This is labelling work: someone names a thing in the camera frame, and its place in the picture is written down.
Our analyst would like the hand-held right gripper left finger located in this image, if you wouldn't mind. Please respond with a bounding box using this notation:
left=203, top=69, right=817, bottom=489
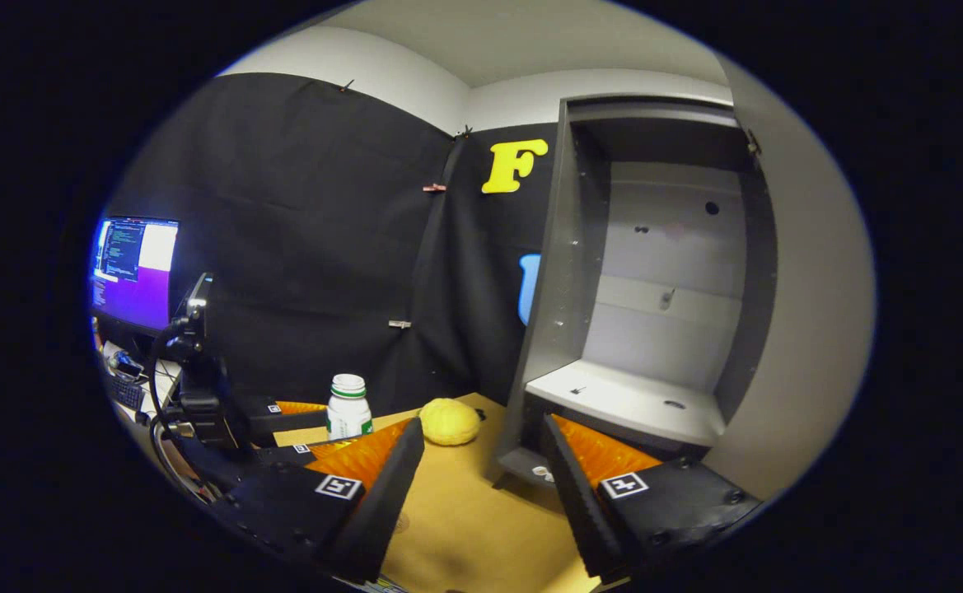
left=208, top=418, right=426, bottom=586

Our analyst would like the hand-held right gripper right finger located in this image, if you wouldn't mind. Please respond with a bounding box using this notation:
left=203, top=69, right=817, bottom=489
left=541, top=413, right=764, bottom=581

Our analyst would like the white bottle green label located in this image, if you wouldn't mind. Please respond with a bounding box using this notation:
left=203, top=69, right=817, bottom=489
left=326, top=374, right=373, bottom=441

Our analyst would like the dark grey cabinet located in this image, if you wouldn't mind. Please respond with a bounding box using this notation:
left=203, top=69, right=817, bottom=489
left=489, top=92, right=778, bottom=495

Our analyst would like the white cabinet shelf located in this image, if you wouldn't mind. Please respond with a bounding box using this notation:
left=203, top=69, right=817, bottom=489
left=525, top=360, right=727, bottom=450

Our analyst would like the black keyboard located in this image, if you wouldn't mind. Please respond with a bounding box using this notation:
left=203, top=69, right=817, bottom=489
left=109, top=372, right=148, bottom=413

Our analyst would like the yellow round soft toy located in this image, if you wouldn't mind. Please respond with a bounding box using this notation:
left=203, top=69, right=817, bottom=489
left=419, top=399, right=482, bottom=447

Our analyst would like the computer monitor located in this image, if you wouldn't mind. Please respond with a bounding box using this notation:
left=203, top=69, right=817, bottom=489
left=90, top=216, right=180, bottom=334

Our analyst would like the black backdrop cloth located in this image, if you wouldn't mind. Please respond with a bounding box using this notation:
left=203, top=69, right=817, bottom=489
left=106, top=72, right=560, bottom=413

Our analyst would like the black cable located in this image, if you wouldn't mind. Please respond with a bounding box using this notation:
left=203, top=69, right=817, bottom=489
left=146, top=320, right=203, bottom=499

